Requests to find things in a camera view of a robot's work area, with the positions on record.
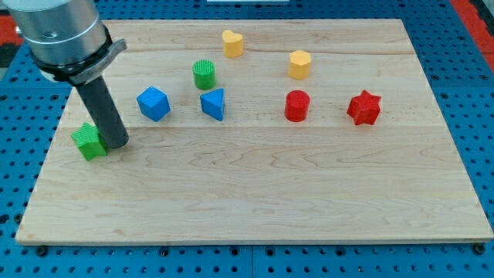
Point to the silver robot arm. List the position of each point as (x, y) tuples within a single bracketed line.
[(67, 38)]

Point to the wooden board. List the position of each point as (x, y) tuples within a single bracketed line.
[(256, 177)]

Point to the blue triangle block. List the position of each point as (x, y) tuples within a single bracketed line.
[(213, 103)]

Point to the red cylinder block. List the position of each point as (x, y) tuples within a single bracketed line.
[(296, 105)]

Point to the green cylinder block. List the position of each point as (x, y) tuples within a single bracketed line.
[(204, 74)]

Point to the yellow hexagon block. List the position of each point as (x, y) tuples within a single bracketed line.
[(299, 64)]

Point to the yellow heart block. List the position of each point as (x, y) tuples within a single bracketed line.
[(232, 44)]

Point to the blue cube block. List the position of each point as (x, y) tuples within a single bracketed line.
[(153, 104)]

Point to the red star block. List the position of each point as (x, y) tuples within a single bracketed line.
[(364, 108)]

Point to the green star block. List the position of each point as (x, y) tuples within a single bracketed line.
[(89, 142)]

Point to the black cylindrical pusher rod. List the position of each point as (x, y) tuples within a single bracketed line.
[(103, 111)]

